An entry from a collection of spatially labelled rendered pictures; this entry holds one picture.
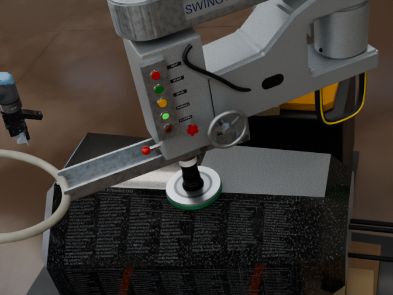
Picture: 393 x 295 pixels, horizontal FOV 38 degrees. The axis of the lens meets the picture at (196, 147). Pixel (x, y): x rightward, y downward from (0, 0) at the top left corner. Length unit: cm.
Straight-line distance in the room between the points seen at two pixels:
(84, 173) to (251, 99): 65
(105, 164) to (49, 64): 329
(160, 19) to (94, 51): 361
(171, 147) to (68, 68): 330
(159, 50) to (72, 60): 354
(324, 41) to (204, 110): 51
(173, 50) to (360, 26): 69
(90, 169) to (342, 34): 100
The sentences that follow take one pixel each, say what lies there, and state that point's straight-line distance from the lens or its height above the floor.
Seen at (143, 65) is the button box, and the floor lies 156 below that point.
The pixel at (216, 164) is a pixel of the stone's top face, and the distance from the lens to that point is 233.
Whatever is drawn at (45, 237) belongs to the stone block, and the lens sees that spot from 256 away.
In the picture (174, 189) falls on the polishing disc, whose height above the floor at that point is 92.
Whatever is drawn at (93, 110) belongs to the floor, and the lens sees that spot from 444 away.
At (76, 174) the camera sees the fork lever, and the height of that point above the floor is 113.
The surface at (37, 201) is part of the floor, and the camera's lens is 381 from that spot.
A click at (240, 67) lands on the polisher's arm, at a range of 185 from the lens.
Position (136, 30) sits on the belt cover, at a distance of 167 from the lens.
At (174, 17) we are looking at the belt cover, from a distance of 167.
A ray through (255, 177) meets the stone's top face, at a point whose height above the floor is 87.
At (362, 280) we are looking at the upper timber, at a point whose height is 25.
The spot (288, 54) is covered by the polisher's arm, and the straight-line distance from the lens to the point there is 193.
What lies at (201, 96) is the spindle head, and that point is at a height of 137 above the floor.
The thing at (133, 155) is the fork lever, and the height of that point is 112.
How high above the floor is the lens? 239
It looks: 39 degrees down
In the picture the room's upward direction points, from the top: 12 degrees counter-clockwise
